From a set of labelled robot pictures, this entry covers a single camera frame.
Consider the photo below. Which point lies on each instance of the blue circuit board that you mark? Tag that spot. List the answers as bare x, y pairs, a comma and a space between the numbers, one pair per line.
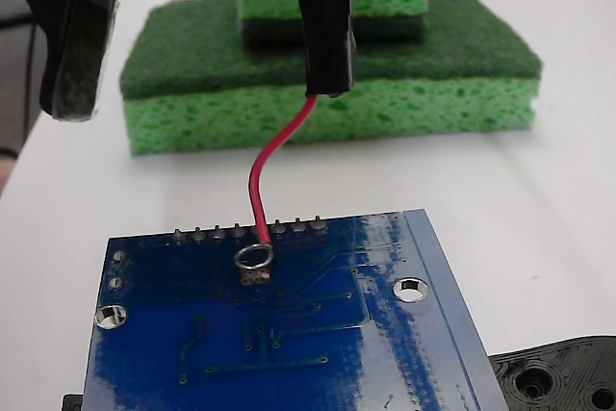
289, 358

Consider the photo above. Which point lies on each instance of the large green sponge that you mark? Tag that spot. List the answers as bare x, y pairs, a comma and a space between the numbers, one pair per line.
337, 112

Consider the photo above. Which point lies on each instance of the black printed bracket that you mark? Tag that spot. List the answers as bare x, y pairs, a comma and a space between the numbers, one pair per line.
553, 372

